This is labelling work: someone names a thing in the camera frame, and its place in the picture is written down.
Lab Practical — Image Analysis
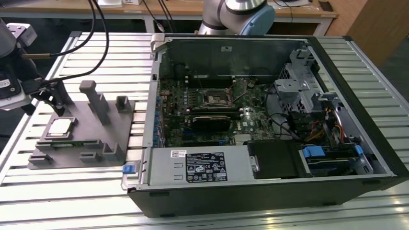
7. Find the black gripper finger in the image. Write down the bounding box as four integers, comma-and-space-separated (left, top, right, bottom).
18, 100, 38, 116
33, 80, 74, 116

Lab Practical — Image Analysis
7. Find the silver CPU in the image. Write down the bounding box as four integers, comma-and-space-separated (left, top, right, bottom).
47, 118, 78, 138

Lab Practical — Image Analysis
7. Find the CPU socket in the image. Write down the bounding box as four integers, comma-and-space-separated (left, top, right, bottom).
204, 89, 238, 107

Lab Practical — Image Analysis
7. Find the grey parts rack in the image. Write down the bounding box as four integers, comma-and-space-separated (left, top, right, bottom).
29, 80, 138, 170

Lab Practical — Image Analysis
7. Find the green RAM stick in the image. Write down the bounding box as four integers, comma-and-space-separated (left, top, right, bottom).
51, 140, 99, 147

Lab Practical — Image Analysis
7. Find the wooden desk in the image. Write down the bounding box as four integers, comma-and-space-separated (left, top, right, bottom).
0, 0, 340, 33

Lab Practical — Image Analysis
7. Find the large white box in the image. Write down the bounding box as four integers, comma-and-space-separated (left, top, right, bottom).
96, 0, 123, 9

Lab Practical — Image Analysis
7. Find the grey case hinge block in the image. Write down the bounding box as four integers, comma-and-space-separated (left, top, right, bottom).
150, 34, 168, 53

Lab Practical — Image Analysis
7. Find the silver power supply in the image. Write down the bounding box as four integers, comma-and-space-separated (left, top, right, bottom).
138, 146, 256, 190

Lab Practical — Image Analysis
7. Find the black graphics card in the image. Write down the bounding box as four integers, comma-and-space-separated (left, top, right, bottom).
191, 115, 232, 133

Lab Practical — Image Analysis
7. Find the green motherboard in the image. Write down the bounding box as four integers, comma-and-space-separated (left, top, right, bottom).
156, 76, 279, 148

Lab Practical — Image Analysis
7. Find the black plastic shroud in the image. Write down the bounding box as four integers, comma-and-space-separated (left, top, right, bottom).
248, 140, 316, 180

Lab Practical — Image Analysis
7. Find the metal drive cage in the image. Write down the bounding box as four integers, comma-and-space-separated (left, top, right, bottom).
274, 49, 323, 113

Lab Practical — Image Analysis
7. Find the black PC case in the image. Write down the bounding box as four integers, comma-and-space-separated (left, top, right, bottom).
120, 33, 409, 219

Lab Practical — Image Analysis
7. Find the hard disk in blue carrier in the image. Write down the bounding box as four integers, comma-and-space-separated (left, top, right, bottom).
300, 146, 356, 177

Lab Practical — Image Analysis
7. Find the wooden cabinet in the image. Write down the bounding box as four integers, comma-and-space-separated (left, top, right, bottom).
326, 0, 409, 69

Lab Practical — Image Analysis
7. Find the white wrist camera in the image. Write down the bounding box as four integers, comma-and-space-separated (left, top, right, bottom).
0, 69, 35, 111

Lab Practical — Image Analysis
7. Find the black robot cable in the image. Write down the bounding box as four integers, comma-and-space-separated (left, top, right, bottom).
41, 0, 110, 83
22, 0, 99, 60

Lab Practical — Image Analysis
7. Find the coloured wire bundle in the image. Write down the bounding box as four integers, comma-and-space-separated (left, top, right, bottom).
307, 107, 348, 144

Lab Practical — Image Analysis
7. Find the silver disk bay frame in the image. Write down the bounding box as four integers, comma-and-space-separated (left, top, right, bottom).
312, 92, 378, 175

